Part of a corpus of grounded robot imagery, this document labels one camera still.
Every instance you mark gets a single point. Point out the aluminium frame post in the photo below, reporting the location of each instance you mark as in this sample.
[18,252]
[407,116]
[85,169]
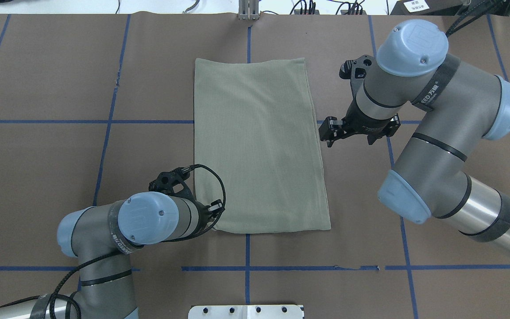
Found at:
[248,10]

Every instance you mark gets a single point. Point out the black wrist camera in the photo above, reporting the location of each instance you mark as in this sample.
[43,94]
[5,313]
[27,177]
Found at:
[172,183]
[356,69]

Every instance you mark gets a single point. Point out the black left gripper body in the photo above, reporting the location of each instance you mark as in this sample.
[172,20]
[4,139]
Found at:
[205,215]

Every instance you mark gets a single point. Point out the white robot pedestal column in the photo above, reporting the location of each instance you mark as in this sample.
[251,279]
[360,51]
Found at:
[261,311]

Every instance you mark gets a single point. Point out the olive green long-sleeve shirt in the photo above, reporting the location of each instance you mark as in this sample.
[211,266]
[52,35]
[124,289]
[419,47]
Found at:
[255,126]

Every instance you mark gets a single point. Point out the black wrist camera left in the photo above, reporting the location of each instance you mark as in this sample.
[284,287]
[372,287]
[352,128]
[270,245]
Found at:
[172,183]

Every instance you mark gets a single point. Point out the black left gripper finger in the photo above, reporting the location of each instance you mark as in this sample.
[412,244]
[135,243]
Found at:
[216,208]

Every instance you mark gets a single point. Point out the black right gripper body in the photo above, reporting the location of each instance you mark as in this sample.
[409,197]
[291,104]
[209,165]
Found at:
[364,124]

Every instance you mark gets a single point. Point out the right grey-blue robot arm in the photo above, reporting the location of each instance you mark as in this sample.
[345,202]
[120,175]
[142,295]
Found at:
[463,105]

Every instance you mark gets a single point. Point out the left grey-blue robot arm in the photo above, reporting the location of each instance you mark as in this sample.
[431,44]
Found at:
[102,239]

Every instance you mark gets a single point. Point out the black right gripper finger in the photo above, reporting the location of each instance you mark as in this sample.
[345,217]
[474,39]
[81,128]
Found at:
[332,129]

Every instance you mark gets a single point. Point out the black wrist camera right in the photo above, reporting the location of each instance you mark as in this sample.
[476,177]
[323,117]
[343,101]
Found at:
[356,69]

